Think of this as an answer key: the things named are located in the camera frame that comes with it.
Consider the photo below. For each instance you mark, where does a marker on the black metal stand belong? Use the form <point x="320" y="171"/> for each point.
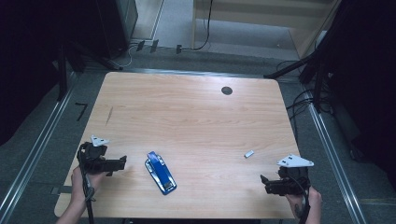
<point x="317" y="77"/>

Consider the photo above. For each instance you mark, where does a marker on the black cabinet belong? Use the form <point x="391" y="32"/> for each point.
<point x="120" y="25"/>

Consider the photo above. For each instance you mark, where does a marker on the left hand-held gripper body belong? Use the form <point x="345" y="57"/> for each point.
<point x="93" y="155"/>

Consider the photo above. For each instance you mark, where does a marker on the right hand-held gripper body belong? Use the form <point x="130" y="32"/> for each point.
<point x="295" y="177"/>

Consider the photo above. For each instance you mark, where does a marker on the long metal floor rail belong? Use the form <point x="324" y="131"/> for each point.
<point x="331" y="152"/>
<point x="34" y="146"/>
<point x="193" y="72"/>

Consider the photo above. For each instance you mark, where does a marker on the person's right hand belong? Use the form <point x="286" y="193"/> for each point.
<point x="313" y="199"/>

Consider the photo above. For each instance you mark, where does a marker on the grey tape strip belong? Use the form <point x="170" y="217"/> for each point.
<point x="60" y="189"/>

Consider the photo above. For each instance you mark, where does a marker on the person's left hand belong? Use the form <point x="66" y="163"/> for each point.
<point x="79" y="185"/>

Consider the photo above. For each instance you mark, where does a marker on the blue stapler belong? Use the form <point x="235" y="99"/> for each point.
<point x="160" y="172"/>

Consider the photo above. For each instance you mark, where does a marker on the light wooden furniture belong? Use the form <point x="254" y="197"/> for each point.
<point x="249" y="17"/>

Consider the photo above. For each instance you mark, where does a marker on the black round table grommet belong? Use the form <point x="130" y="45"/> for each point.
<point x="227" y="90"/>

